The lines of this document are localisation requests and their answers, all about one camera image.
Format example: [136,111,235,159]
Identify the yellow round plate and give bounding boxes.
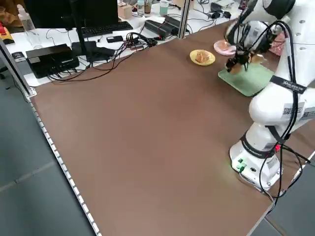
[189,49,216,66]

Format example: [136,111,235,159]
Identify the green drinking cup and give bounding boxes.
[159,0,170,16]

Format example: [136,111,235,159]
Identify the aluminium camera post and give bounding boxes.
[177,0,192,40]

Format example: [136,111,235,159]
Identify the small clear bottle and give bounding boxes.
[136,0,145,17]

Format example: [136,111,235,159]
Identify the green plastic tray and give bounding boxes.
[218,61,276,97]

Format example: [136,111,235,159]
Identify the black monitor stand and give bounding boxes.
[69,0,98,62]

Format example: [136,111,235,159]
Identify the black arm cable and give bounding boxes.
[233,21,311,200]

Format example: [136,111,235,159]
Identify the black computer monitor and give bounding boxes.
[24,0,119,30]

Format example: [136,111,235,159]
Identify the white round plate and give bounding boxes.
[213,40,237,57]

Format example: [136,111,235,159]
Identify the small grey device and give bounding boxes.
[11,51,27,62]

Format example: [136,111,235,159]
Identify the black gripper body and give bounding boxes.
[235,47,253,63]

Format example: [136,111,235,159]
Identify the clear plastic bottle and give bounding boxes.
[16,3,43,50]

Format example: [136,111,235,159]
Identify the small cardboard box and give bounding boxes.
[117,4,134,20]

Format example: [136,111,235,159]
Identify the black docking device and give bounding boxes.
[86,46,116,62]

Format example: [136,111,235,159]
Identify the aluminium side rail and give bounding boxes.
[0,38,38,97]

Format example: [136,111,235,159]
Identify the black electronics box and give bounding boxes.
[25,43,80,79]

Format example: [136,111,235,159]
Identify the red emergency stop button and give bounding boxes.
[0,24,13,45]

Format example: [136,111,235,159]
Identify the small pink plastic basket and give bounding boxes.
[268,33,288,57]

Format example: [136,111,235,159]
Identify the black power supply unit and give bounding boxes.
[163,14,179,35]
[144,19,168,40]

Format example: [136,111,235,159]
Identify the cable hub with plugs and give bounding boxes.
[126,31,158,51]

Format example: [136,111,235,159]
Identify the black keyboard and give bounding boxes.
[80,21,134,38]

